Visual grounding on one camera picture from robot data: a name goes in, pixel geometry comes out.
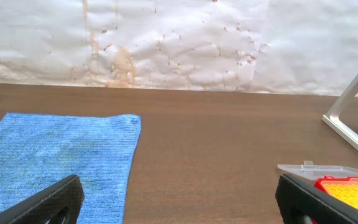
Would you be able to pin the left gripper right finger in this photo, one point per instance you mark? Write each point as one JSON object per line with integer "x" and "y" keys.
{"x": 303, "y": 202}

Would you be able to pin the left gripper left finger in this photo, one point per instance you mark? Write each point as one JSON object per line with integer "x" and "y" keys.
{"x": 57, "y": 196}

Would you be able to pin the blue cloth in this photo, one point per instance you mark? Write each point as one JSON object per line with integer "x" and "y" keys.
{"x": 57, "y": 146}

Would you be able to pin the red and yellow tip box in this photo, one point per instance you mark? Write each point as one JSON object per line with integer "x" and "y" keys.
{"x": 353, "y": 193}

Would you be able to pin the white and blue stand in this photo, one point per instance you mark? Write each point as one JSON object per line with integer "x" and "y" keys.
{"x": 350, "y": 137}

